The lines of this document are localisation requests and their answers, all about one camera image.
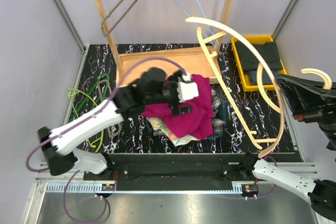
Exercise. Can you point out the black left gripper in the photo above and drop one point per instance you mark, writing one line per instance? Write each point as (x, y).
(176, 109)

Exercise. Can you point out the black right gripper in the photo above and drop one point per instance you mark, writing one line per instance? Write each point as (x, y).
(307, 98)

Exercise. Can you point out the floral pastel skirt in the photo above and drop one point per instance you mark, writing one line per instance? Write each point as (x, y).
(161, 129)

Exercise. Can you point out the navy plaid skirt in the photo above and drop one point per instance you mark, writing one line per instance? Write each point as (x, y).
(201, 123)

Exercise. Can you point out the light wooden hanger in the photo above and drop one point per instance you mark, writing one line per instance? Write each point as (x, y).
(267, 145)

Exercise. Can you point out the grey velvet hanger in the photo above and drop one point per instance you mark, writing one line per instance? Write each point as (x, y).
(108, 108)

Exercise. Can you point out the lime green plastic hanger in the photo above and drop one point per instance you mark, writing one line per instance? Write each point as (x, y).
(96, 144)

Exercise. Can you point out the green velvet hanger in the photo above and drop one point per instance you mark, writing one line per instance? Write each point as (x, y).
(79, 99)

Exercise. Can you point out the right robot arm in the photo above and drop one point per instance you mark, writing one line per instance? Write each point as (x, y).
(320, 194)

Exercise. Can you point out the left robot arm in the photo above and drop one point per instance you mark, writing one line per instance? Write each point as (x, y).
(153, 87)

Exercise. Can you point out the blue-grey folded garment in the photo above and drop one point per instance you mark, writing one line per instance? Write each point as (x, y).
(265, 77)

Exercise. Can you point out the dark grey folded garment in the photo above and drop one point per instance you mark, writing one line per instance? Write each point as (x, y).
(268, 51)

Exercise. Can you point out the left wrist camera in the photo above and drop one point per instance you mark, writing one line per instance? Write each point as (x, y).
(186, 88)

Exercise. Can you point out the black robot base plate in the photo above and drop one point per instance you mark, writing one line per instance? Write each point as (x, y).
(181, 172)

